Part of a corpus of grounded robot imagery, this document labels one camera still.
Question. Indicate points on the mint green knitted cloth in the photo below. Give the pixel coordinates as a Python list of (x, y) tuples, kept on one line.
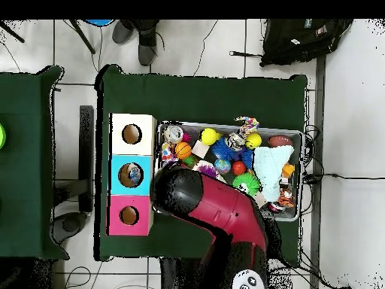
[(271, 168)]

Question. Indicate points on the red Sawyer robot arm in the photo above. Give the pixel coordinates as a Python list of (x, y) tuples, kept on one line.
[(222, 211)]

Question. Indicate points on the wooden box with three holes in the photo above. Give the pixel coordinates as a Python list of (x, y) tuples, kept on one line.
[(146, 180)]

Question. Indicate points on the clear mesh bin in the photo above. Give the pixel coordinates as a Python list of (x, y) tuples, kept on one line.
[(292, 214)]

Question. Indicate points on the small orange basketball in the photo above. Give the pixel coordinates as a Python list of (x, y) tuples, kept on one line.
[(183, 150)]

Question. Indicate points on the purple spiky ball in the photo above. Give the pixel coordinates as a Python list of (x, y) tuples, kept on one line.
[(207, 170)]

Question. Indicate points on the dark green table cloth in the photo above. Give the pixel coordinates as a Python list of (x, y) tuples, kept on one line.
[(198, 96), (30, 150)]

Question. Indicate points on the small brown football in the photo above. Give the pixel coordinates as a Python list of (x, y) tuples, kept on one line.
[(280, 140)]

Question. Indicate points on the orange plastic building block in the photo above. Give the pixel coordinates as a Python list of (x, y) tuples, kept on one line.
[(289, 170)]

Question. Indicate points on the black backpack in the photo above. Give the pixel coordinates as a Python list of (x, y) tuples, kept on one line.
[(301, 42)]

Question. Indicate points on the blue round object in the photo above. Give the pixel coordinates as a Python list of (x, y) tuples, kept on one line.
[(99, 21)]

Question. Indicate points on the green round object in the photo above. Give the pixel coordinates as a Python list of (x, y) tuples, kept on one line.
[(2, 136)]

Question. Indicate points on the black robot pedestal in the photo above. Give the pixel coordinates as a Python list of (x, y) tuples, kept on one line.
[(180, 277)]

